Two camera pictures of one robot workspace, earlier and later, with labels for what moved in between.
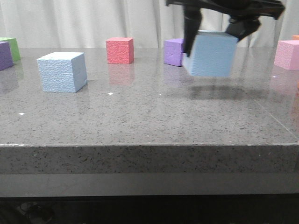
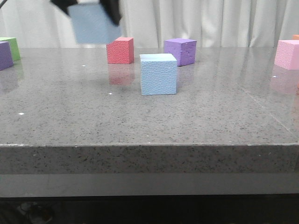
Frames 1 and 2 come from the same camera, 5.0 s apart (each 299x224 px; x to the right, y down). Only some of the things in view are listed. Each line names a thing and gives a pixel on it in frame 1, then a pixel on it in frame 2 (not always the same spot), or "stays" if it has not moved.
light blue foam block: x=63 y=72 → x=91 y=25
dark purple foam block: x=6 y=59 stays
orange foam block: x=295 y=37 stays
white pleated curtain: x=87 y=24 stays
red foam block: x=120 y=50 stays
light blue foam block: x=213 y=54 → x=158 y=74
